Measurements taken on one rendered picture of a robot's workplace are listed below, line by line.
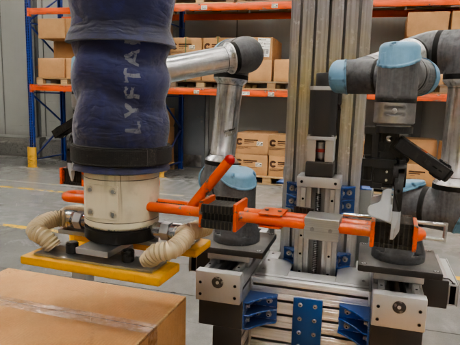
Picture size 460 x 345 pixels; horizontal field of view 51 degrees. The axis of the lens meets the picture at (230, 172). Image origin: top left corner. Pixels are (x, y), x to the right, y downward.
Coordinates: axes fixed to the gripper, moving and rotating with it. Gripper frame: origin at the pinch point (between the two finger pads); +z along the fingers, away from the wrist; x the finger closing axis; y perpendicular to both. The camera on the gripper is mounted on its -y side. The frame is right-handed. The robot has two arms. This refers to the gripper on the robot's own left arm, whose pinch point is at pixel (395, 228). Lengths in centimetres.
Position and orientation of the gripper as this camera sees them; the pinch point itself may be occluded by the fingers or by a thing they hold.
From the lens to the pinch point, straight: 100.4
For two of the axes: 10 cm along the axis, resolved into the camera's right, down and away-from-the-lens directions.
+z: -0.3, 9.9, 1.6
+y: -9.4, -0.8, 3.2
